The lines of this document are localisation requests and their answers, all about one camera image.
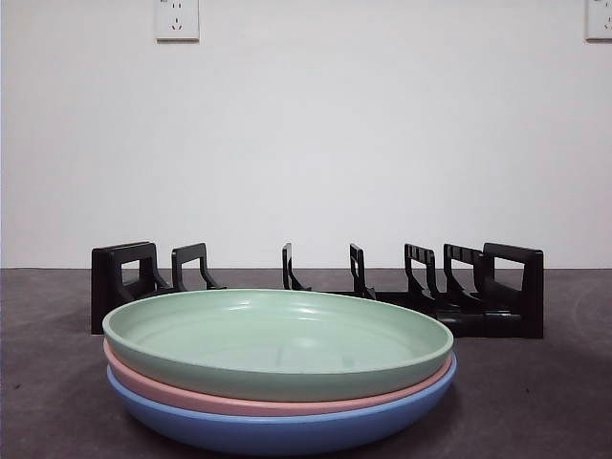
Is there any green round plate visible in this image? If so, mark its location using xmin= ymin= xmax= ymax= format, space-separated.
xmin=101 ymin=288 xmax=454 ymax=402

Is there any pink round plate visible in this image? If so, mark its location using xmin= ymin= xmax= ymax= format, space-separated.
xmin=103 ymin=337 xmax=454 ymax=417

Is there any blue round plate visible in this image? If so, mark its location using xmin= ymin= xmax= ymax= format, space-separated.
xmin=105 ymin=353 xmax=459 ymax=457

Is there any black plastic dish rack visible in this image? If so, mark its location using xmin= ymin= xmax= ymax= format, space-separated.
xmin=90 ymin=241 xmax=545 ymax=339

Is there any white wall socket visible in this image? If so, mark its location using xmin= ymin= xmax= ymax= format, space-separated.
xmin=585 ymin=0 xmax=612 ymax=42
xmin=155 ymin=0 xmax=201 ymax=42

